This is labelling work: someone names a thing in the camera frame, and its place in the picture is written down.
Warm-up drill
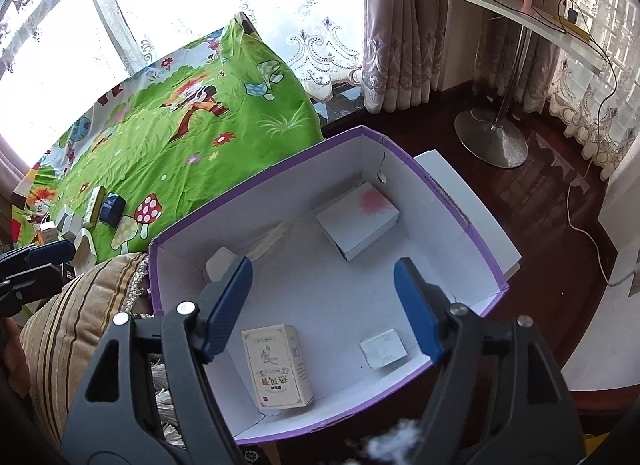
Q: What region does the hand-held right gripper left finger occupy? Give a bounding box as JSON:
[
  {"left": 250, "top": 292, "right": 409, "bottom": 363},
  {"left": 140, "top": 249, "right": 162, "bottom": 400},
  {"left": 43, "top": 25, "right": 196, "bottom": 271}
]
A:
[{"left": 59, "top": 256, "right": 255, "bottom": 465}]

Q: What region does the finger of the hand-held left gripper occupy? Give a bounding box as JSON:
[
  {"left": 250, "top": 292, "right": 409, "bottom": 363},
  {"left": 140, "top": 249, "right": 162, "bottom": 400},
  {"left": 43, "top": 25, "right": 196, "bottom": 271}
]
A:
[
  {"left": 0, "top": 262, "right": 68, "bottom": 318},
  {"left": 0, "top": 239, "right": 77, "bottom": 271}
]

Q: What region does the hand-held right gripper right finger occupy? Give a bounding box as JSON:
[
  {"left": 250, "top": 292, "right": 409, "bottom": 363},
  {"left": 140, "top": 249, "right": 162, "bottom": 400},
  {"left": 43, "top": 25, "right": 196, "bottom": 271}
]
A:
[{"left": 393, "top": 256, "right": 587, "bottom": 465}]

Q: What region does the dark blue small box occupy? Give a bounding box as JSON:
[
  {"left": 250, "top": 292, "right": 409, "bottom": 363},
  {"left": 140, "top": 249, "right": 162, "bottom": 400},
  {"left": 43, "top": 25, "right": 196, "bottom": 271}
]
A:
[{"left": 99, "top": 193, "right": 127, "bottom": 226}]

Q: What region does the purple cardboard box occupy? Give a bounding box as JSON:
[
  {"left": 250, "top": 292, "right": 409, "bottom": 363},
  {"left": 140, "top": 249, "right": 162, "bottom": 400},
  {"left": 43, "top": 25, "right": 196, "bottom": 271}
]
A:
[{"left": 148, "top": 126, "right": 510, "bottom": 446}]

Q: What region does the white plastic tray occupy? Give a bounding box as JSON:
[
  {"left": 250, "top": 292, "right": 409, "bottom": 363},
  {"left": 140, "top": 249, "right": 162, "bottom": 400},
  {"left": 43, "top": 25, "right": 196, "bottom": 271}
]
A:
[{"left": 72, "top": 230, "right": 99, "bottom": 271}]

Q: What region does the small flat white box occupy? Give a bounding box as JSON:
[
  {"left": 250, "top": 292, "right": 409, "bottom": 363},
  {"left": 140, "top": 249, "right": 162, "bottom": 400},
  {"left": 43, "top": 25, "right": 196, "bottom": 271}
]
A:
[{"left": 360, "top": 328, "right": 408, "bottom": 371}]

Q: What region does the striped beige pillow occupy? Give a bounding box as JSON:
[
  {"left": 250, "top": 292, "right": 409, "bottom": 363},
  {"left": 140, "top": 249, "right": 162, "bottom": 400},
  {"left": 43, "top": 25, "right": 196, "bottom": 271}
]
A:
[{"left": 20, "top": 252, "right": 166, "bottom": 446}]

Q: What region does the long white and gold box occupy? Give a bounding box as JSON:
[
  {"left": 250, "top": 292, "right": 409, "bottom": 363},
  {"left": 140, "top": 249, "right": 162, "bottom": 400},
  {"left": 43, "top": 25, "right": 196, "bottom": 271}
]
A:
[{"left": 82, "top": 186, "right": 107, "bottom": 230}]

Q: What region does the cream printed carton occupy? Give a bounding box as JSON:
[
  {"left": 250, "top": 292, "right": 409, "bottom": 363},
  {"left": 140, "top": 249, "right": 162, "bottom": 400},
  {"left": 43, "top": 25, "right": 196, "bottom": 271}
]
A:
[{"left": 241, "top": 324, "right": 316, "bottom": 412}]

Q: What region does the white box with pink stain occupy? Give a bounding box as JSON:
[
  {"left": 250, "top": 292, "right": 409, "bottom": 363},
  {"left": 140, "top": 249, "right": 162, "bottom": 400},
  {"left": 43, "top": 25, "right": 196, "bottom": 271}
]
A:
[{"left": 315, "top": 182, "right": 401, "bottom": 262}]

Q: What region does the white fluff tuft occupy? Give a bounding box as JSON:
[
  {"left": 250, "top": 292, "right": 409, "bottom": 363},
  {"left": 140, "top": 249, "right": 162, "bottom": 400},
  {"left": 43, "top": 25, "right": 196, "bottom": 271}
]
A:
[{"left": 362, "top": 417, "right": 426, "bottom": 463}]

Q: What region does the green cartoon printed blanket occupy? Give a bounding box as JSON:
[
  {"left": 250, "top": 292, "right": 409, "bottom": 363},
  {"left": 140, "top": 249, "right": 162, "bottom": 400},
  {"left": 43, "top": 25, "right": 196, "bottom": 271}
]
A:
[{"left": 10, "top": 17, "right": 323, "bottom": 266}]

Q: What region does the white cabinet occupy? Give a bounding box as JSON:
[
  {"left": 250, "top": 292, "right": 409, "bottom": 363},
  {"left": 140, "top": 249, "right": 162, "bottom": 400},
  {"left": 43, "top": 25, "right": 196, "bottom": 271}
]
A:
[{"left": 562, "top": 155, "right": 640, "bottom": 393}]

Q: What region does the pink lace curtain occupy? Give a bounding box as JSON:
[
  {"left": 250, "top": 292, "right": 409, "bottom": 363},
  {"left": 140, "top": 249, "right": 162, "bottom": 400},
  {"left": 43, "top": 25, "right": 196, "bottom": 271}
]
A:
[{"left": 361, "top": 0, "right": 571, "bottom": 113}]

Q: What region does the yellow power strip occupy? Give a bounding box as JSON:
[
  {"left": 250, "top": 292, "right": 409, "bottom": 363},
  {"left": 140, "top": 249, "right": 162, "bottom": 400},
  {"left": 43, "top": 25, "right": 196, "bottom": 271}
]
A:
[{"left": 552, "top": 12, "right": 592, "bottom": 42}]

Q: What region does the white cable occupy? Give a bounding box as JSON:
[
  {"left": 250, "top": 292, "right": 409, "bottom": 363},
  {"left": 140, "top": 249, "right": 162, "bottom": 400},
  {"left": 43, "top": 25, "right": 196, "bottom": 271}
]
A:
[{"left": 566, "top": 160, "right": 640, "bottom": 288}]

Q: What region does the white curved pedestal table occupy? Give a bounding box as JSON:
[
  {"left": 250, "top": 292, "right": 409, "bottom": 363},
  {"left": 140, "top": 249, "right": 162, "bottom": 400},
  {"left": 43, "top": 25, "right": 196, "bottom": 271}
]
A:
[{"left": 412, "top": 0, "right": 606, "bottom": 169}]

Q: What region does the black cable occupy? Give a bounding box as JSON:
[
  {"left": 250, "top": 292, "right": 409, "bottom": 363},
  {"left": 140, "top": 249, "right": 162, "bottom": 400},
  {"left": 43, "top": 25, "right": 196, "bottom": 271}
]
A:
[{"left": 490, "top": 0, "right": 620, "bottom": 118}]

